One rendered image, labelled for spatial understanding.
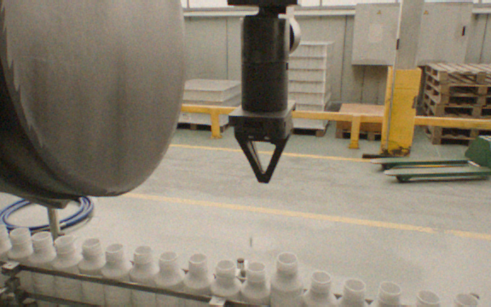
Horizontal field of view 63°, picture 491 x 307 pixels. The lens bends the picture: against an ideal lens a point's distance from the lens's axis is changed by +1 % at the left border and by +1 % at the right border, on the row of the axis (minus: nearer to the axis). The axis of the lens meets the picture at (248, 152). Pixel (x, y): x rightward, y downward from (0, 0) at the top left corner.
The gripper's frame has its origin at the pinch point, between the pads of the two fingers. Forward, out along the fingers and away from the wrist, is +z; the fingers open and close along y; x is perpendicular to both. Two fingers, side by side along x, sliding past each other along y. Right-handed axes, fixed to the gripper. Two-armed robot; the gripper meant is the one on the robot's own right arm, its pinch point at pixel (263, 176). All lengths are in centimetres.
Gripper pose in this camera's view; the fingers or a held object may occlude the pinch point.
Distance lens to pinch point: 52.2
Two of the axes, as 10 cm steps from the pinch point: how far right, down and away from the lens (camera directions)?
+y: 2.5, -3.1, 9.2
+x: -9.7, -0.7, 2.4
